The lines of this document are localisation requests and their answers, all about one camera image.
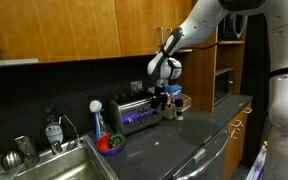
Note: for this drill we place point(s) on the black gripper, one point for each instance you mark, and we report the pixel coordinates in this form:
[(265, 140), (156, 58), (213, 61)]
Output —
[(160, 90)]

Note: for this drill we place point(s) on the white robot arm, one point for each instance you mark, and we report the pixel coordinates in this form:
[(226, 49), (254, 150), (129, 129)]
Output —
[(284, 116)]

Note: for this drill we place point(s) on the items behind toaster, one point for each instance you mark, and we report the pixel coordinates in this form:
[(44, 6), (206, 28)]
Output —
[(169, 112)]

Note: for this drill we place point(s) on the silver toaster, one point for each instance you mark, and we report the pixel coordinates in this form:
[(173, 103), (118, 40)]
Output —
[(134, 115)]

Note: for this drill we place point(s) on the red white sugar canister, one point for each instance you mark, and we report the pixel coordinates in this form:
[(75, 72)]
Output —
[(169, 99)]

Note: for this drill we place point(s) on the white plug adapter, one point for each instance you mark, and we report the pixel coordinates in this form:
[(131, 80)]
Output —
[(150, 90)]

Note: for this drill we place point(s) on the wooden shelf unit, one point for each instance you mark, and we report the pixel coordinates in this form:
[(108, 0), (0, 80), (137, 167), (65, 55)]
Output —
[(200, 83)]

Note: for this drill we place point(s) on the green vegetable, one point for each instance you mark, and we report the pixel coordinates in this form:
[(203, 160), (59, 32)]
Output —
[(116, 139)]

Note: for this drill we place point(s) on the black microwave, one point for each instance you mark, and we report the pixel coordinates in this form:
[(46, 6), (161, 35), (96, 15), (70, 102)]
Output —
[(222, 86)]

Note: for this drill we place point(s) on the white blue dish brush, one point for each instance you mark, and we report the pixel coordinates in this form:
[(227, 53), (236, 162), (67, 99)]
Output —
[(97, 120)]

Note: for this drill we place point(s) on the white label sticker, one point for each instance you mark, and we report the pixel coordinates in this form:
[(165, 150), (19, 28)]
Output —
[(199, 155)]

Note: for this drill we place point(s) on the red and blue bowl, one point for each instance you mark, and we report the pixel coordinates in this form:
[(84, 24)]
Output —
[(104, 147)]

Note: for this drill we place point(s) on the grey dishwasher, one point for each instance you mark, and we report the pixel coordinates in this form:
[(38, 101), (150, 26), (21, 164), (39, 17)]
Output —
[(214, 153)]

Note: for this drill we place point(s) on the wooden lower cabinets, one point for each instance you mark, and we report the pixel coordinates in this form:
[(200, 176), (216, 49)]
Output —
[(239, 143)]

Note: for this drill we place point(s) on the wooden cabinets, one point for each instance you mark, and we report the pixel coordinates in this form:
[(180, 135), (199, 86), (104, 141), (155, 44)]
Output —
[(67, 26), (239, 143)]

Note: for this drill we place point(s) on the black white shelf appliance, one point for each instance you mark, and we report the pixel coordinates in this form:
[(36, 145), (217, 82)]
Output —
[(232, 26)]

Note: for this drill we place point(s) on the clear soap bottle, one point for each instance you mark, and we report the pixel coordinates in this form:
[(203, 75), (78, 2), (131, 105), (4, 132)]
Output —
[(54, 131)]

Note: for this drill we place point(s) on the steel sink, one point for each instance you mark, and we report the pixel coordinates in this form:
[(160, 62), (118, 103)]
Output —
[(67, 163)]

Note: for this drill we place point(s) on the wooden upper cabinets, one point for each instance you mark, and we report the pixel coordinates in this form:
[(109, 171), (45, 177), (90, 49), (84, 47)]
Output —
[(67, 26)]

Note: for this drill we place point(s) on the under cabinet light strip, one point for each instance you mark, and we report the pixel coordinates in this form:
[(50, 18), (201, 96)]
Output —
[(10, 62)]

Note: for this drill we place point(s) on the wall outlet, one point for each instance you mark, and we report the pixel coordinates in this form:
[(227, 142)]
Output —
[(136, 86)]

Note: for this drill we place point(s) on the white stand frame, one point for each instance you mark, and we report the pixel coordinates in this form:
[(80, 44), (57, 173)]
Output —
[(257, 163)]

